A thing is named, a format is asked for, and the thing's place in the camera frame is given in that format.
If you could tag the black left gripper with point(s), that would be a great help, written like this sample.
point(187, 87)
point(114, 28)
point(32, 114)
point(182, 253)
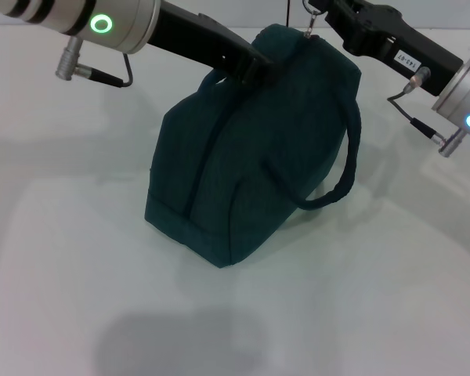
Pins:
point(196, 35)

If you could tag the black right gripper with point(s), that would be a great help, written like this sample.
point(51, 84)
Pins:
point(411, 47)

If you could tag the dark teal insulated lunch bag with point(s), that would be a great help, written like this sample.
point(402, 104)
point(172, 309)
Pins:
point(258, 156)

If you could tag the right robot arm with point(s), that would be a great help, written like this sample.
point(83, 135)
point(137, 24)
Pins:
point(462, 102)

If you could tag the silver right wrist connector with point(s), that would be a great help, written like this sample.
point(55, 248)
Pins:
point(452, 144)

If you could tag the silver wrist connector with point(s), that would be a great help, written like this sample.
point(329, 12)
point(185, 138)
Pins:
point(68, 58)
point(452, 144)

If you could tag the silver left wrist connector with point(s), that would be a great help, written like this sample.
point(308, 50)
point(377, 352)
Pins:
point(68, 58)

